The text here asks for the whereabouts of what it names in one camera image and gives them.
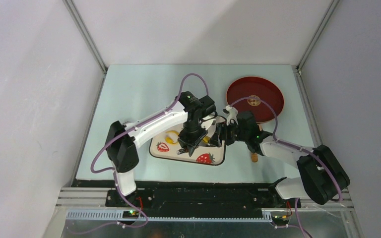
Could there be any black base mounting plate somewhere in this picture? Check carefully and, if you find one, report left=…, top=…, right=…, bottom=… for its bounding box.
left=105, top=181, right=301, bottom=219

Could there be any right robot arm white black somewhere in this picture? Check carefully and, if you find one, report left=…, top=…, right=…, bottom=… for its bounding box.
left=208, top=112, right=350, bottom=207

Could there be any yellow dough trim scrap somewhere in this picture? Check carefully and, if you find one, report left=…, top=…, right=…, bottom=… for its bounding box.
left=165, top=130, right=179, bottom=144

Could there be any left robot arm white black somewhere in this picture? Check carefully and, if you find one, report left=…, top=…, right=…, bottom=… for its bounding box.
left=105, top=91, right=216, bottom=207

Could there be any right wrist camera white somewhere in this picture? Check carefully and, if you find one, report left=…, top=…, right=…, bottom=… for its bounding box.
left=223, top=105, right=238, bottom=125

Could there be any round red plate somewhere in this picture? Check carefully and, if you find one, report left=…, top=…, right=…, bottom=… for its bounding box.
left=226, top=76, right=284, bottom=123

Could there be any yellow dough piece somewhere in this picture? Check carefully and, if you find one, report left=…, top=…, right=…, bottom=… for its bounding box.
left=202, top=136, right=210, bottom=145

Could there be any strawberry pattern white tray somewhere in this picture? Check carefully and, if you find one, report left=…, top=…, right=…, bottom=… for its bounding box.
left=149, top=113, right=227, bottom=166

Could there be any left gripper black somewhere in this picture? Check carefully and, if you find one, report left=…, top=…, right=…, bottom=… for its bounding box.
left=178, top=120, right=208, bottom=156

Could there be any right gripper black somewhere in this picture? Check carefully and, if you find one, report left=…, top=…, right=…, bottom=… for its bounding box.
left=208, top=119, right=248, bottom=148

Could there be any metal scraper wooden handle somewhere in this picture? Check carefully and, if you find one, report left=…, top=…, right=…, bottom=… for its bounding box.
left=176, top=121, right=217, bottom=156

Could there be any aluminium frame rail front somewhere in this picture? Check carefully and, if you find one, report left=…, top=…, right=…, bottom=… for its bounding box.
left=56, top=187, right=356, bottom=224

